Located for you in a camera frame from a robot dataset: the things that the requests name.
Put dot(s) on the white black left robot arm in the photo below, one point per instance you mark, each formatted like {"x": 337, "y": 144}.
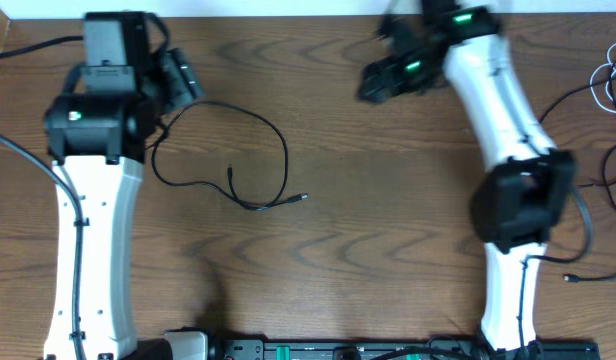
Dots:
{"x": 97, "y": 129}

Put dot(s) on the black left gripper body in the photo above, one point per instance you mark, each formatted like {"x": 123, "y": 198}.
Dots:
{"x": 178, "y": 86}

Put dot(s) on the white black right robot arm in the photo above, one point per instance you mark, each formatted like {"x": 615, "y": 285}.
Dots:
{"x": 527, "y": 178}

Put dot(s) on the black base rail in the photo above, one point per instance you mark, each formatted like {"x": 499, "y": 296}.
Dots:
{"x": 437, "y": 348}

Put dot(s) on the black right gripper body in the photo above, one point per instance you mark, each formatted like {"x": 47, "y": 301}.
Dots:
{"x": 403, "y": 76}

